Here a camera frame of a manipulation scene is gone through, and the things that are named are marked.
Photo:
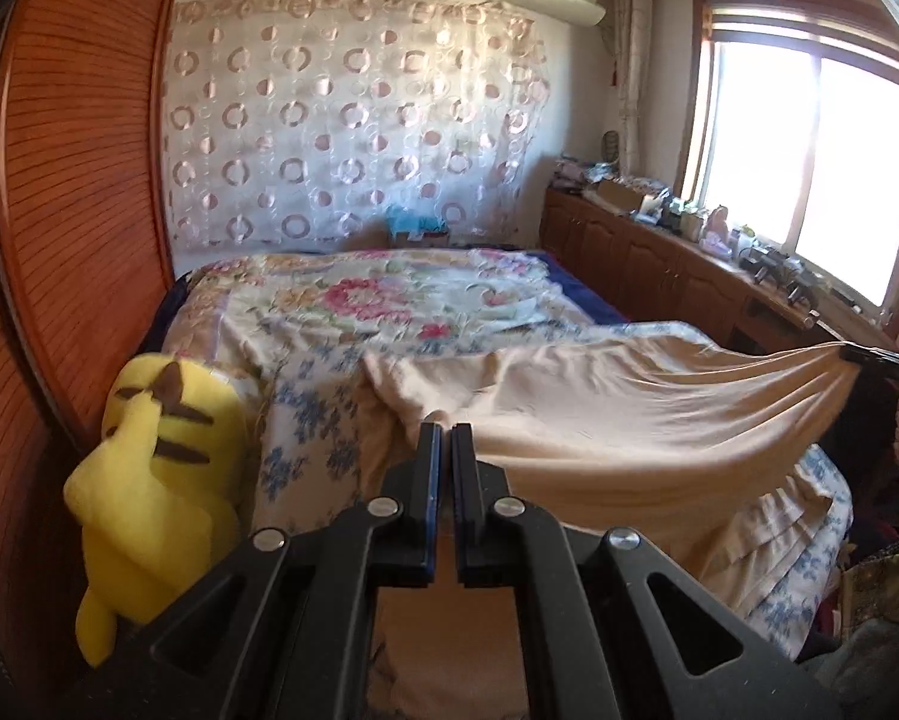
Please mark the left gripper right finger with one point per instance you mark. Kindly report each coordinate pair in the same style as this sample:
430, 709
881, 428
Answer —
609, 626

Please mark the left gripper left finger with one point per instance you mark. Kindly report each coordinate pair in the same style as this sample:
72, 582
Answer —
282, 627

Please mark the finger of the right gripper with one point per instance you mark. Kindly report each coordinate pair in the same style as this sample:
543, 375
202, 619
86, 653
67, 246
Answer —
881, 362

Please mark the beige printed t-shirt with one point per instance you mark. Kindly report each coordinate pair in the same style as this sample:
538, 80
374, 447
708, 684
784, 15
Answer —
713, 455

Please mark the yellow plush toy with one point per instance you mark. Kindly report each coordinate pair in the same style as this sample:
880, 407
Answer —
158, 500

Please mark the blue floral white bedsheet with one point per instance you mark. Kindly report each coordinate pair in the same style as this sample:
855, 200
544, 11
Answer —
311, 443

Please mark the wooden cabinet row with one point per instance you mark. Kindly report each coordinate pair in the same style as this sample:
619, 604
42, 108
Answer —
650, 275

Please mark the dark blue blanket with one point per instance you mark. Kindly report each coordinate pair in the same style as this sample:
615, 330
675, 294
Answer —
596, 308

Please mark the cardboard box on cabinet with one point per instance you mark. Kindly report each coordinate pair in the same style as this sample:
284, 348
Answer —
626, 200

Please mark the pink floral quilt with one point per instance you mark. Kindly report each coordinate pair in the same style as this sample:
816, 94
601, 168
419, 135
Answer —
248, 316

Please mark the blue tissue box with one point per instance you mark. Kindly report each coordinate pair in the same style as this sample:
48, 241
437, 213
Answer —
407, 228

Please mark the circle patterned sheer curtain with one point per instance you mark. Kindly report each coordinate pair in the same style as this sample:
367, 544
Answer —
296, 124

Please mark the wooden slatted headboard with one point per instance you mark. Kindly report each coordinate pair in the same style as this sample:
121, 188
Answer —
83, 265

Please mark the window with wooden frame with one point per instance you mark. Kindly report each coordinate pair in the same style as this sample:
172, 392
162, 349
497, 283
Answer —
794, 131

